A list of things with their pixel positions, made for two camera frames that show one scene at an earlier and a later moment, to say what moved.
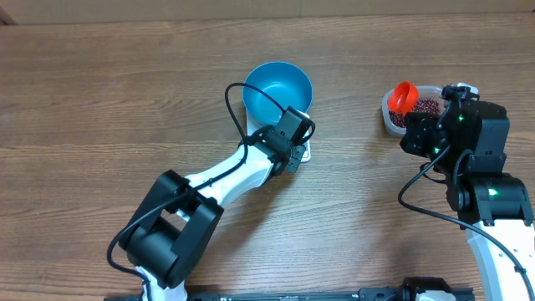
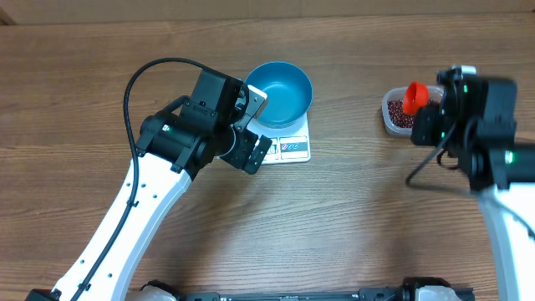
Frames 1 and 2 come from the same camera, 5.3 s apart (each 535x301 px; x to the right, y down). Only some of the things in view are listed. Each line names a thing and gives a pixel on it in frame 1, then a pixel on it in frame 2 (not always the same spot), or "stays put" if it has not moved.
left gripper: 298,154 → 248,140
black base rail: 431,288 stays put
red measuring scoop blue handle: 404,97 → 416,96
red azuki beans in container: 424,105 stays put
